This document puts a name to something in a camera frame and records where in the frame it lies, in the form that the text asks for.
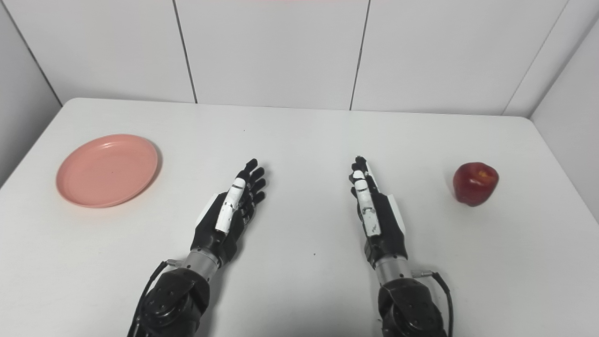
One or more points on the red apple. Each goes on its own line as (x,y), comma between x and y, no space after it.
(475,185)

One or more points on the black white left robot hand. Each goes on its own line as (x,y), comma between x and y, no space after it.
(209,234)

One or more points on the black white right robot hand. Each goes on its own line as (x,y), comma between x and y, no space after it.
(386,234)

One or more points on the pink plate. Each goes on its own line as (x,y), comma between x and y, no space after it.
(107,171)

